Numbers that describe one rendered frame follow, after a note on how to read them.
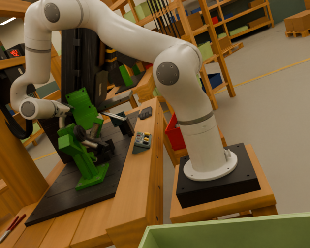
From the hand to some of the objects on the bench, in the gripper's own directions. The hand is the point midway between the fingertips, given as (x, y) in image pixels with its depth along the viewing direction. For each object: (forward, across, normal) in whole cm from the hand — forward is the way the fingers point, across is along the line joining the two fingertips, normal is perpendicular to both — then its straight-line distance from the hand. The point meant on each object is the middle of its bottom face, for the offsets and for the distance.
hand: (65, 108), depth 134 cm
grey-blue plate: (+30, +29, -3) cm, 42 cm away
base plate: (+22, +21, -18) cm, 36 cm away
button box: (+4, +47, -2) cm, 47 cm away
